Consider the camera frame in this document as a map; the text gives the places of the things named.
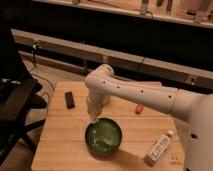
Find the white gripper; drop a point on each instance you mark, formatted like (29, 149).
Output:
(94, 108)

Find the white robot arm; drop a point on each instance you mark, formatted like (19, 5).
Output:
(194, 108)

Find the green ceramic bowl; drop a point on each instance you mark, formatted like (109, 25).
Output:
(103, 137)

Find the black rectangular block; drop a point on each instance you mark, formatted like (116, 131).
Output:
(69, 100)

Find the small orange object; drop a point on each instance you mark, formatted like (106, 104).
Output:
(139, 108)

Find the black chair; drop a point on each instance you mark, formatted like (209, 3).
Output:
(18, 94)

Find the white plastic bottle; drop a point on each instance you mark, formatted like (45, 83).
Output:
(158, 148)

